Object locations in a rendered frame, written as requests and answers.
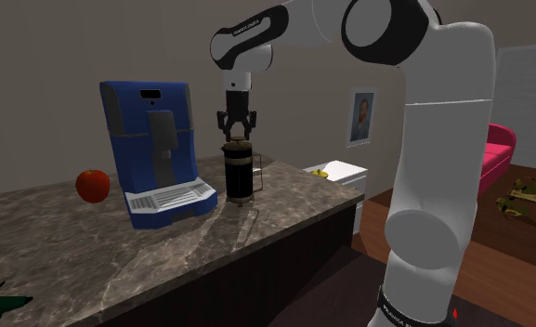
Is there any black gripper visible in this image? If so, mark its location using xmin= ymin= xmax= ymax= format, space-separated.
xmin=216 ymin=90 xmax=257 ymax=141

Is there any black glass french press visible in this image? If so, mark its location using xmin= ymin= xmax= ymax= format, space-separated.
xmin=220 ymin=136 xmax=265 ymax=208

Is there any blue coffee machine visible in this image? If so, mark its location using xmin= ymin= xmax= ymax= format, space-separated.
xmin=98 ymin=81 xmax=219 ymax=231

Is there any white side cabinet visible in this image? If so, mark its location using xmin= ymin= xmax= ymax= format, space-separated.
xmin=303 ymin=159 xmax=369 ymax=235

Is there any red apple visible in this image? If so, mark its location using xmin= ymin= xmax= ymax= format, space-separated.
xmin=75 ymin=169 xmax=111 ymax=204

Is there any pink sofa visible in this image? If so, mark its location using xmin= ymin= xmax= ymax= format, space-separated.
xmin=477 ymin=123 xmax=518 ymax=199

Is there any olive yellow floor object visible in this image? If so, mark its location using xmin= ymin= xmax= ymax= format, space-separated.
xmin=495 ymin=176 xmax=536 ymax=224

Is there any dark green pointed object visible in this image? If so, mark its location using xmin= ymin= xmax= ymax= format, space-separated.
xmin=0 ymin=281 xmax=34 ymax=323

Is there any framed portrait wall picture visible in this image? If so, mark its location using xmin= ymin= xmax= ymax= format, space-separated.
xmin=346 ymin=87 xmax=379 ymax=149

